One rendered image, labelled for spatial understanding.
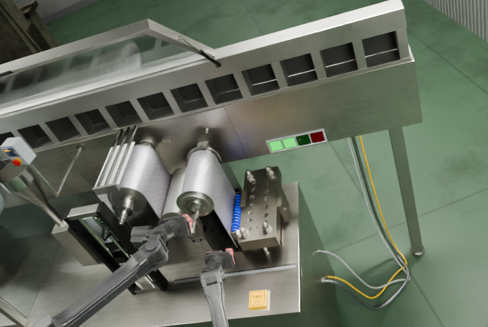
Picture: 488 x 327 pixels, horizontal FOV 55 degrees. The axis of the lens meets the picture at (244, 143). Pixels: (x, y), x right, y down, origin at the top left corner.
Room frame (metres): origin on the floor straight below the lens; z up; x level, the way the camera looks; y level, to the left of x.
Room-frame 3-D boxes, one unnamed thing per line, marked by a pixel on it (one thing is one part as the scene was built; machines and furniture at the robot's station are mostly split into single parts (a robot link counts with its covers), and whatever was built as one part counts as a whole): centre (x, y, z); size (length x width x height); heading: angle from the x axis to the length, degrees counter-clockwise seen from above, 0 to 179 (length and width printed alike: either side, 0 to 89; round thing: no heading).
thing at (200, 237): (1.32, 0.32, 1.05); 0.06 x 0.05 x 0.31; 160
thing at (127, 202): (1.42, 0.51, 1.33); 0.06 x 0.06 x 0.06; 70
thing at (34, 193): (1.70, 0.91, 1.18); 0.14 x 0.14 x 0.57
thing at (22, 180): (1.70, 0.91, 1.50); 0.14 x 0.14 x 0.06
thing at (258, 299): (1.08, 0.20, 0.91); 0.07 x 0.07 x 0.02; 70
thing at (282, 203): (1.42, -0.05, 0.96); 0.10 x 0.03 x 0.11; 160
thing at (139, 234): (1.09, 0.41, 1.42); 0.12 x 0.12 x 0.09; 66
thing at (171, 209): (1.51, 0.34, 1.17); 0.26 x 0.12 x 0.12; 160
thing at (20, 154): (1.57, 0.78, 1.66); 0.07 x 0.07 x 0.10; 57
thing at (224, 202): (1.44, 0.17, 1.12); 0.23 x 0.01 x 0.18; 160
